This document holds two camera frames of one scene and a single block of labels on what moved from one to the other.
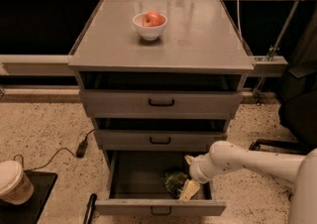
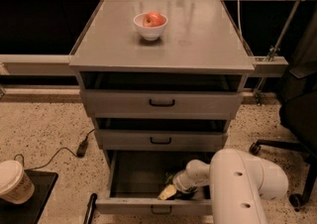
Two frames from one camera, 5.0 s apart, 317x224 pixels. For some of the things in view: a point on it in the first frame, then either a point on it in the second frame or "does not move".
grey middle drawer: (158, 140) does not move
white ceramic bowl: (149, 32) does not move
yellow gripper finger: (191, 186) to (167, 192)
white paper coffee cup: (15, 187) does not move
